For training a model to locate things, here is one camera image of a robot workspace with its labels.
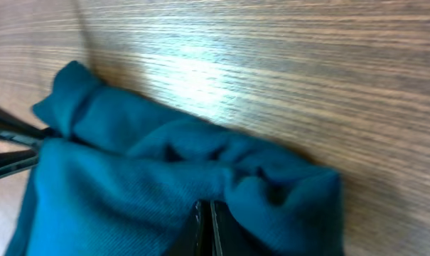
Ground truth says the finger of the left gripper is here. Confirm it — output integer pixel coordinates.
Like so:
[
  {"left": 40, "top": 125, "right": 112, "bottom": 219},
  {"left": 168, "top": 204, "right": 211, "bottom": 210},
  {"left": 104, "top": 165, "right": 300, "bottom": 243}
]
[
  {"left": 0, "top": 150, "right": 38, "bottom": 179},
  {"left": 0, "top": 108, "right": 55, "bottom": 147}
]

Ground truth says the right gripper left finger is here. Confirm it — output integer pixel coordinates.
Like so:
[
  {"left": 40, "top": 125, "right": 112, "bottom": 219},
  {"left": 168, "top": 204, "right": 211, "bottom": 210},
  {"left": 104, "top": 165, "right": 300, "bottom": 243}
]
[{"left": 164, "top": 201, "right": 211, "bottom": 256}]

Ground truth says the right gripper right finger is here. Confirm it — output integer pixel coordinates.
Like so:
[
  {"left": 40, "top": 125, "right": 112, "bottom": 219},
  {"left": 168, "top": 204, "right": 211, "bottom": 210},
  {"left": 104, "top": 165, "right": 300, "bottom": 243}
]
[{"left": 210, "top": 201, "right": 269, "bottom": 256}]

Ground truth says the blue polo shirt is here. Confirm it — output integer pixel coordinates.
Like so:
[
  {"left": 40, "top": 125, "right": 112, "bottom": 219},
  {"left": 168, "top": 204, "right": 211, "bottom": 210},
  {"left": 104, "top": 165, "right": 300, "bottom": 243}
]
[{"left": 6, "top": 61, "right": 343, "bottom": 255}]

